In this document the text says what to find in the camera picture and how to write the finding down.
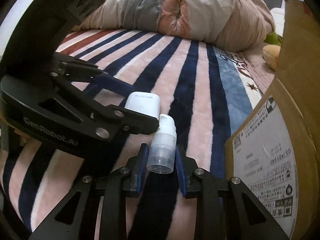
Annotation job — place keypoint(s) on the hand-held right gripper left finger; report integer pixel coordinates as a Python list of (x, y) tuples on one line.
[(143, 170)]

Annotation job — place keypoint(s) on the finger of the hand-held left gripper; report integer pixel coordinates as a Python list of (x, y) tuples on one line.
[(110, 82), (135, 125)]

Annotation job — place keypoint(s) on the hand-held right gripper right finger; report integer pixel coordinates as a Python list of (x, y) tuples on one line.
[(180, 172)]

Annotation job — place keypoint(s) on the white earbuds case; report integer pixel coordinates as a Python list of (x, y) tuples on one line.
[(142, 102)]

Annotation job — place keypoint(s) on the white pump bottle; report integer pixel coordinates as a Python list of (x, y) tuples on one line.
[(161, 150)]

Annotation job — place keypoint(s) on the brown cardboard box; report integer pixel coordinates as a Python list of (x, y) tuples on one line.
[(287, 100)]

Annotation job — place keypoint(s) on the striped plush blanket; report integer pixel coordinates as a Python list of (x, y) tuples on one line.
[(175, 75)]

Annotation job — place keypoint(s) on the pink and grey duvet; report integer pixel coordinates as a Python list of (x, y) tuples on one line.
[(200, 10)]

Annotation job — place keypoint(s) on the pink quilted bed sheet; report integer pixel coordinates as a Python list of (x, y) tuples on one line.
[(260, 67)]

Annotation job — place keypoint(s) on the tan plush toy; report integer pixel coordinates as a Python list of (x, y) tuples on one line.
[(272, 55)]

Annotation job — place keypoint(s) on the green plush toy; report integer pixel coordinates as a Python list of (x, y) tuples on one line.
[(273, 38)]

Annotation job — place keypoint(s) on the white bed headboard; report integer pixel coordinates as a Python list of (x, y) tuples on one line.
[(277, 17)]

